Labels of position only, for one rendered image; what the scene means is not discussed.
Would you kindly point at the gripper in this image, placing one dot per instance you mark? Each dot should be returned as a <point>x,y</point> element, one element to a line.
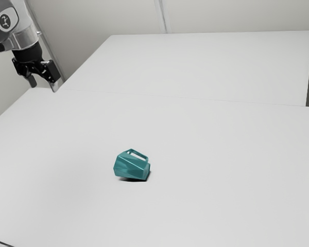
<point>27,55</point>

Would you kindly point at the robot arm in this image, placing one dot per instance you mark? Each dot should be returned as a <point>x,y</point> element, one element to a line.
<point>7,24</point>

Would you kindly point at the teal faceted mug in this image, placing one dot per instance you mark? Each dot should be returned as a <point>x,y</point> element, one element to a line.
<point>130,167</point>

